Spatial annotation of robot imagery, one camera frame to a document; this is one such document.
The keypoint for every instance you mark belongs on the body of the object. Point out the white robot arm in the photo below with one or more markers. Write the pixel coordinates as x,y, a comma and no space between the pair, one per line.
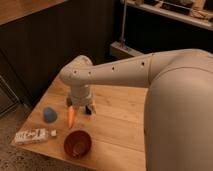
178,112

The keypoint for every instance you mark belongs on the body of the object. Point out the wooden table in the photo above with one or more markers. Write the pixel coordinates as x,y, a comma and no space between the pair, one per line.
116,128

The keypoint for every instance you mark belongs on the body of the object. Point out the red-brown bowl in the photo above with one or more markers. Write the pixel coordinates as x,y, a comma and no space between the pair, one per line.
77,144

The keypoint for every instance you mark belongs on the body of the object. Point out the orange carrot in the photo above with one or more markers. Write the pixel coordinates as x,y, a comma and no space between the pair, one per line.
70,116

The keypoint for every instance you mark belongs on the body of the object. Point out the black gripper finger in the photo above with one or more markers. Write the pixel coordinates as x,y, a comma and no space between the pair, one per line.
68,102
88,110

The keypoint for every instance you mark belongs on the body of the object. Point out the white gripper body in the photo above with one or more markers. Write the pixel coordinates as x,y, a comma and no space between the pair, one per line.
81,96

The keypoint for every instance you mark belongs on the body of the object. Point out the metal shelf rack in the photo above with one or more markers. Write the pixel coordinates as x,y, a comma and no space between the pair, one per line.
144,29

